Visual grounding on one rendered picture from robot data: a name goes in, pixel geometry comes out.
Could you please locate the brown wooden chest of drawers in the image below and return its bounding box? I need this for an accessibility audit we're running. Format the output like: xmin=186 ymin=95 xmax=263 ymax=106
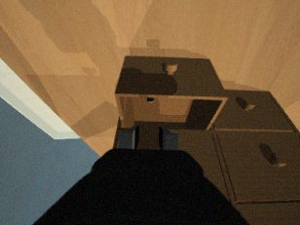
xmin=113 ymin=90 xmax=300 ymax=211

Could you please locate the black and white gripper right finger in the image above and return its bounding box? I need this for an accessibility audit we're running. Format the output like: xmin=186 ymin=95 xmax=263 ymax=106
xmin=159 ymin=127 xmax=178 ymax=150

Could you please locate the dark brown drawer front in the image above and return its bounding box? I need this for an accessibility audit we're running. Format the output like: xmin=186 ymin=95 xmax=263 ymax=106
xmin=115 ymin=56 xmax=228 ymax=131
xmin=136 ymin=131 xmax=230 ymax=202
xmin=213 ymin=92 xmax=293 ymax=131
xmin=216 ymin=133 xmax=300 ymax=205
xmin=239 ymin=207 xmax=300 ymax=225

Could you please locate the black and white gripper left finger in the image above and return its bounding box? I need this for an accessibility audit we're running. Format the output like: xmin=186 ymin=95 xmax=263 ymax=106
xmin=119 ymin=126 xmax=139 ymax=149

